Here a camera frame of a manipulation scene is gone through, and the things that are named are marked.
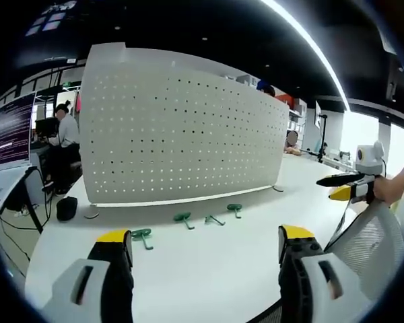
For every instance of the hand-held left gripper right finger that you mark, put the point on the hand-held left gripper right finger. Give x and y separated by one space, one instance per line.
309 289

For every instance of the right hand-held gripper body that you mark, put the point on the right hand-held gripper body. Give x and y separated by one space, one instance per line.
368 161

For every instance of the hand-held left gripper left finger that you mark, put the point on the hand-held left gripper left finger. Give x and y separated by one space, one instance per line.
87 289

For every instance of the green hook assembly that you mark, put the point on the green hook assembly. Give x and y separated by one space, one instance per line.
182 217
216 220
234 207
142 233

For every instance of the white perforated mounting plate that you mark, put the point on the white perforated mounting plate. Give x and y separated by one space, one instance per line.
182 138

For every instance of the mounting plate foot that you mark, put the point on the mounting plate foot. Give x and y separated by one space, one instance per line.
278 189
91 215

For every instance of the person's right hand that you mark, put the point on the person's right hand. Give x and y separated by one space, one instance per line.
388 188

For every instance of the white mesh office chair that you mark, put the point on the white mesh office chair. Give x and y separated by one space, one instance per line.
370 249

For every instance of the white storage shelves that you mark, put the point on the white storage shelves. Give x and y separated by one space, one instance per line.
296 117

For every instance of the black pouch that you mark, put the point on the black pouch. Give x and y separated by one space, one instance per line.
66 208

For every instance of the black laptop stand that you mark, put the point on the black laptop stand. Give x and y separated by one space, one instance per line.
37 202

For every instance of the ceiling light strip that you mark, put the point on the ceiling light strip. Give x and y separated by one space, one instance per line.
309 43

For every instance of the open laptop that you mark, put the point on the open laptop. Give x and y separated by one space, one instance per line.
10 144

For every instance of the dark desktop monitor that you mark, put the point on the dark desktop monitor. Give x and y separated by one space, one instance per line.
47 129

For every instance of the black camera arm stand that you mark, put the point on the black camera arm stand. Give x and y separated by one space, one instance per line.
318 144

